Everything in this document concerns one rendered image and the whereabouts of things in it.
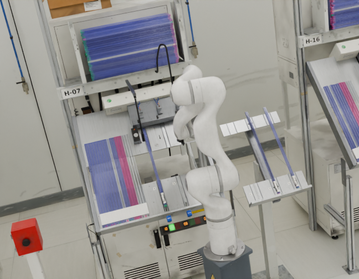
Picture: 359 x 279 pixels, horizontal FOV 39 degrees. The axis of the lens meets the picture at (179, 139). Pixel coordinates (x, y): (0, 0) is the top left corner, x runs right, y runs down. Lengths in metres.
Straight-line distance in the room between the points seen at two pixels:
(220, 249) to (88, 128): 1.10
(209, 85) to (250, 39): 2.61
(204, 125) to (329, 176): 1.43
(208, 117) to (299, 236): 1.79
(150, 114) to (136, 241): 0.78
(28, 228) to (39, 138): 1.84
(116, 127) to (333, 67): 1.37
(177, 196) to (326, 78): 1.18
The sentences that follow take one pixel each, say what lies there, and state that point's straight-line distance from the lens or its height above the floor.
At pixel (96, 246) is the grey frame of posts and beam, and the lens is 2.75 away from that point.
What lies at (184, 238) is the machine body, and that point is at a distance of 3.16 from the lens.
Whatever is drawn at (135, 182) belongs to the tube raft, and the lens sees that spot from 2.75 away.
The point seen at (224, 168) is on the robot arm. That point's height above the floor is 1.13.
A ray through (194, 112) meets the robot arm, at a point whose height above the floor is 1.28.
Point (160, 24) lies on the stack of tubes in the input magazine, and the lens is 2.85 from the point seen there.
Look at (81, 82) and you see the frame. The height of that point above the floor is 1.39.
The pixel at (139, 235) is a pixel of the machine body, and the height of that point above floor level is 0.45.
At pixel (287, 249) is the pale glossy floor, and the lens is 3.56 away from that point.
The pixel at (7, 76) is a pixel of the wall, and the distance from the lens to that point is 4.41.
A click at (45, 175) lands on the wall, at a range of 4.67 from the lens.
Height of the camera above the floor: 2.05
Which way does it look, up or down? 22 degrees down
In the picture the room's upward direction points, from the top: 10 degrees counter-clockwise
